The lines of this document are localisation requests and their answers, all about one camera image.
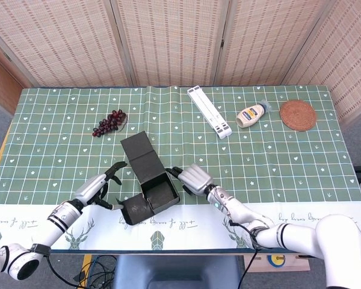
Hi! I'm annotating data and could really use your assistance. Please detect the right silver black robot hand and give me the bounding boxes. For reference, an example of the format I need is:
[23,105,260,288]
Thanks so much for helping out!
[165,163,214,196]

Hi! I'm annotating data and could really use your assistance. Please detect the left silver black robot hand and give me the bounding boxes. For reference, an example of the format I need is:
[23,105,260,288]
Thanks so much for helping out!
[73,161,129,211]

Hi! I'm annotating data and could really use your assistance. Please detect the black cardboard box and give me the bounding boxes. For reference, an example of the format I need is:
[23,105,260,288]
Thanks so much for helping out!
[116,131,181,226]

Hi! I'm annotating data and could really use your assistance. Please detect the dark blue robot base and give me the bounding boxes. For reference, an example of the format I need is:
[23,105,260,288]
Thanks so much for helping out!
[113,255,243,289]

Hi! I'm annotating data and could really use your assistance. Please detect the green grid tablecloth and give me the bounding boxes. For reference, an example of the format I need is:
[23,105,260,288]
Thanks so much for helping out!
[0,85,361,252]

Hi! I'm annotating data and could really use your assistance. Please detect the dark red grape bunch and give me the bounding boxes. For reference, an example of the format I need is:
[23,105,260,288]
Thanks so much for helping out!
[91,108,129,138]

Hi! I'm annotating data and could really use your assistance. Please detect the white folding stand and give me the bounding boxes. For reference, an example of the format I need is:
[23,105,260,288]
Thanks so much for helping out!
[187,85,232,140]

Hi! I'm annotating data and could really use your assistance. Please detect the mayonnaise squeeze bottle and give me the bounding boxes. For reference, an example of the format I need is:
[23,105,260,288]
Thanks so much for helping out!
[235,99,271,129]

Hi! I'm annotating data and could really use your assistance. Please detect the round brown woven coaster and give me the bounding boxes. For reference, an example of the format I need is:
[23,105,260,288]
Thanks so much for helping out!
[279,99,317,132]

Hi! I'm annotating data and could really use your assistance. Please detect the brown wooden door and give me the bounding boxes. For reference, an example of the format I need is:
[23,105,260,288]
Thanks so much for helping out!
[0,51,24,117]

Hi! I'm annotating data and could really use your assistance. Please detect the woven bamboo folding screen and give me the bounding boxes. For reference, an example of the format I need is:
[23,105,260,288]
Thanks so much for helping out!
[0,0,361,121]

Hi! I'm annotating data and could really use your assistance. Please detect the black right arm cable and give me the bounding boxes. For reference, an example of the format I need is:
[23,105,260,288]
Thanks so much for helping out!
[228,219,259,289]

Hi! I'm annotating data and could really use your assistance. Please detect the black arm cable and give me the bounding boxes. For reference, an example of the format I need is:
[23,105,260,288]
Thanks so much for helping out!
[228,219,259,289]
[29,243,79,288]

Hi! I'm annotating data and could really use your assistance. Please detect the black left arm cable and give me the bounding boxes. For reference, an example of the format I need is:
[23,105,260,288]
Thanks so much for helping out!
[29,243,79,288]

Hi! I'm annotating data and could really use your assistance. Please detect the black floor cables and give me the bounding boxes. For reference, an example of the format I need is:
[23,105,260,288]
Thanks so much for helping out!
[73,255,118,289]

